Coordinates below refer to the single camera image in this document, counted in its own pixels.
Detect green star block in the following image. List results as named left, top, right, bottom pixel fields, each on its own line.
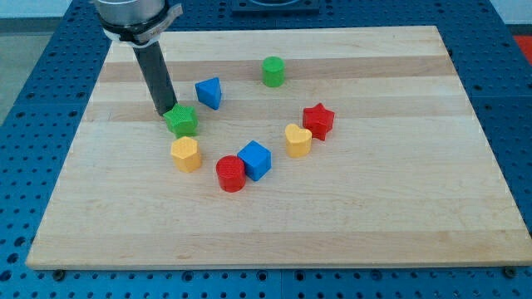
left=163, top=104, right=199, bottom=139

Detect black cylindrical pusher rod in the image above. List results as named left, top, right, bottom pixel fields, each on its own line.
left=134, top=42, right=177, bottom=115

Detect blue cube block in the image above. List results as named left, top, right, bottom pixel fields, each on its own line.
left=237, top=140, right=272, bottom=181

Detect red star block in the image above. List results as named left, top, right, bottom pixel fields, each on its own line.
left=303, top=103, right=335, bottom=141

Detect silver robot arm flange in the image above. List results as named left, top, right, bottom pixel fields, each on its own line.
left=93, top=0, right=183, bottom=48

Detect green cylinder block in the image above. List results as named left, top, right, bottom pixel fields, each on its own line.
left=262, top=56, right=285, bottom=87

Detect wooden board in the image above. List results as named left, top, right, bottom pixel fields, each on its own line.
left=27, top=26, right=531, bottom=270

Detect yellow hexagon block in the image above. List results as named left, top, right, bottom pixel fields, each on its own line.
left=170, top=136, right=202, bottom=173

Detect red cylinder block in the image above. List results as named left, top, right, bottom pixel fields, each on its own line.
left=215, top=155, right=246, bottom=193

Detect blue triangle block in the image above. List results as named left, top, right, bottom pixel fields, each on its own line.
left=195, top=77, right=222, bottom=110

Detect yellow heart block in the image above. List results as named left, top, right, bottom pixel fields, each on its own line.
left=284, top=124, right=313, bottom=158

